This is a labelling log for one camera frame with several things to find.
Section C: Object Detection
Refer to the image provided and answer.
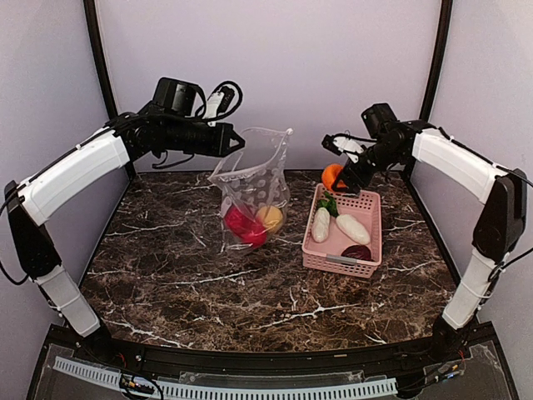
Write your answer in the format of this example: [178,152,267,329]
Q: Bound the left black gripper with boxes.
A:
[166,117,247,158]

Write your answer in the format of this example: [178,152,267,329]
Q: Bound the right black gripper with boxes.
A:
[331,139,405,193]

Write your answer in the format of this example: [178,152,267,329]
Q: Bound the orange toy tangerine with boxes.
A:
[321,163,343,191]

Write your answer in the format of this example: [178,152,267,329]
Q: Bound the green toy leaf vegetable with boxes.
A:
[317,192,339,218]

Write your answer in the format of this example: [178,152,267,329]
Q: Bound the white toy radish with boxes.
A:
[311,207,331,243]
[336,214,371,245]

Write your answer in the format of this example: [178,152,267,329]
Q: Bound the clear zip top bag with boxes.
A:
[208,127,294,253]

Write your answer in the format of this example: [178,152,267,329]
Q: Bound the dark red toy beet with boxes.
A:
[341,245,372,262]

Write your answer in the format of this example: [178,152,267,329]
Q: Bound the yellow toy lemon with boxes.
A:
[256,205,284,234]

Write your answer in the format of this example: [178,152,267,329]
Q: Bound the red toy apple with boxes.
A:
[223,206,267,248]

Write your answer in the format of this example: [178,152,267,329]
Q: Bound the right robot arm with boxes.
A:
[322,103,532,362]

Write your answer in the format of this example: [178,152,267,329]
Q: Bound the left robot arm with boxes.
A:
[1,77,245,363]

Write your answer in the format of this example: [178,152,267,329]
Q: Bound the pink plastic basket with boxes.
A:
[301,183,382,278]

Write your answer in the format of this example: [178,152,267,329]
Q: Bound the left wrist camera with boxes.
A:
[194,80,243,126]

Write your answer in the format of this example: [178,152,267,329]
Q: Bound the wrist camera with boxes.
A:
[321,133,365,163]
[194,80,243,126]

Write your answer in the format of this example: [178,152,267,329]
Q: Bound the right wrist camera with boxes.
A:
[321,133,365,163]

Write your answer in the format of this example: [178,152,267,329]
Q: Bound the left black frame post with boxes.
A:
[82,0,118,119]

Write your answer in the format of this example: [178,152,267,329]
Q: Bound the black frame post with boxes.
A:
[82,0,118,119]
[419,0,453,122]

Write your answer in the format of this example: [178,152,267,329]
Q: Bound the black front rail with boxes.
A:
[45,324,496,380]

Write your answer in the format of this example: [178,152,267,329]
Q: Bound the right black frame post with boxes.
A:
[419,0,453,122]

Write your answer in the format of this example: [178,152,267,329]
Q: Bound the white slotted cable duct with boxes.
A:
[53,356,398,399]

